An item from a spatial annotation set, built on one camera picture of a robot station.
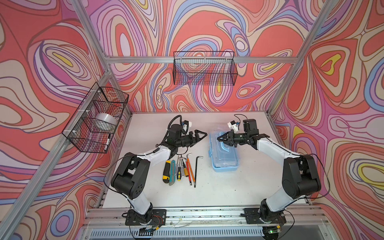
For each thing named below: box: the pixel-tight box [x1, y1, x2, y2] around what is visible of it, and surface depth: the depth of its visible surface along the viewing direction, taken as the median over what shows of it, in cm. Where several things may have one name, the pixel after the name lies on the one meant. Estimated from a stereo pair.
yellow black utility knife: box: [162, 160, 171, 184], surface depth 90 cm
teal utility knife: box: [169, 159, 176, 186], surface depth 90 cm
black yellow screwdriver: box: [177, 160, 182, 182], surface depth 88 cm
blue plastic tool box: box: [208, 131, 240, 172], surface depth 85 cm
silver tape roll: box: [95, 113, 118, 126], surface depth 75 cm
